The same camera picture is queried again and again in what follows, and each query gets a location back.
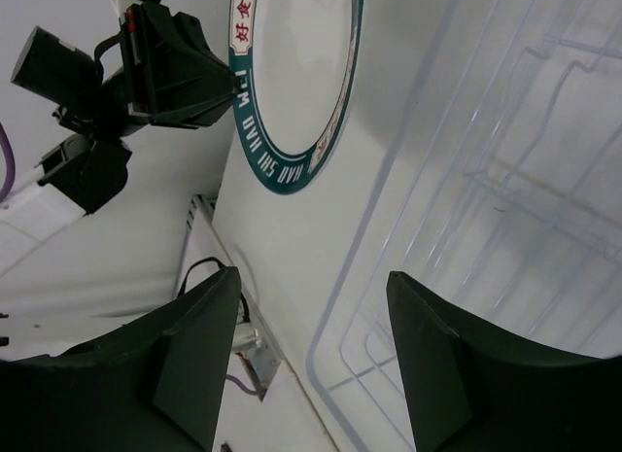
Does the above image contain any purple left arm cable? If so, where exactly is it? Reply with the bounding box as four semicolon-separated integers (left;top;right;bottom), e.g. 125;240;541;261
0;122;16;200

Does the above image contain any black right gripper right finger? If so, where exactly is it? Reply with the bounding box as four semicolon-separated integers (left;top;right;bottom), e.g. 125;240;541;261
386;271;621;451

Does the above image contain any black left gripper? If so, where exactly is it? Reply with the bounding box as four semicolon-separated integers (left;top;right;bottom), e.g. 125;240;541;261
11;1;233;136

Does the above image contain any clear wire dish rack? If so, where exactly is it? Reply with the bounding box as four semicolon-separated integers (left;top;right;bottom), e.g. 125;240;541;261
305;0;621;451

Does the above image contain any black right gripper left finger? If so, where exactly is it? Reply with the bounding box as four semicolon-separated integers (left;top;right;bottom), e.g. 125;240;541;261
1;266;241;451

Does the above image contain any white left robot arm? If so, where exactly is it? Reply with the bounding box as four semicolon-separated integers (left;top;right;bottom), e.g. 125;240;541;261
1;0;240;272

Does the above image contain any green rimmed white plate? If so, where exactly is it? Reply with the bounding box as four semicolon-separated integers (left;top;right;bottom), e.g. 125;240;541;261
228;0;364;195

